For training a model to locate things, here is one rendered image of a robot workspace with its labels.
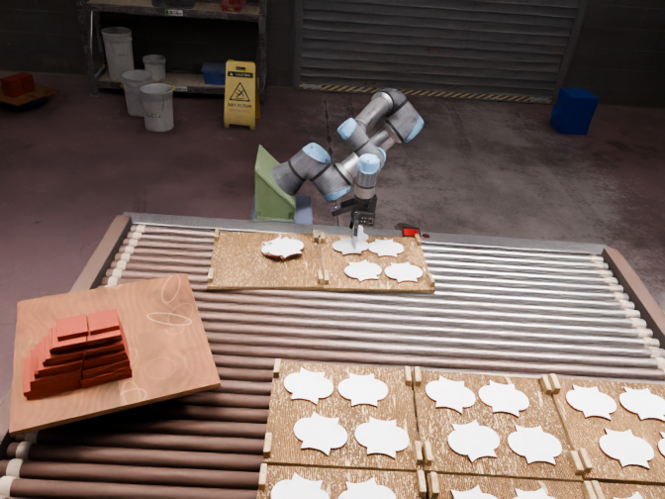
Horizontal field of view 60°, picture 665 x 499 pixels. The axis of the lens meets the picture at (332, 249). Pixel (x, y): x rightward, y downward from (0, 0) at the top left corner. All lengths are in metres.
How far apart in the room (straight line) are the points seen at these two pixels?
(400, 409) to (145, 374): 0.70
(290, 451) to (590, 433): 0.84
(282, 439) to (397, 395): 0.36
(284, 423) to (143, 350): 0.44
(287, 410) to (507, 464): 0.60
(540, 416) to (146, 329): 1.16
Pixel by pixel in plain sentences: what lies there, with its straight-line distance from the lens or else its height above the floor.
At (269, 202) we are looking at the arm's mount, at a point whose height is 0.96.
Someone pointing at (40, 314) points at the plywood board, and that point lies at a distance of 1.89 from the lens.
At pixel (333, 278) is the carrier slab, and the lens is 2.10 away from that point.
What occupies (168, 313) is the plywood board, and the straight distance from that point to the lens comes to 1.80.
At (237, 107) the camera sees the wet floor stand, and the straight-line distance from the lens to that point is 5.60.
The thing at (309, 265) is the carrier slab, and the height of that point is 0.94.
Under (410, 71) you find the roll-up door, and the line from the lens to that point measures 6.83.
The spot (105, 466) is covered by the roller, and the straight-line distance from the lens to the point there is 1.62.
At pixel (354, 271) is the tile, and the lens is 2.13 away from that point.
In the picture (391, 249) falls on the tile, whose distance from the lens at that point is 2.28.
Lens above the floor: 2.20
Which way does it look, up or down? 34 degrees down
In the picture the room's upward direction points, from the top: 5 degrees clockwise
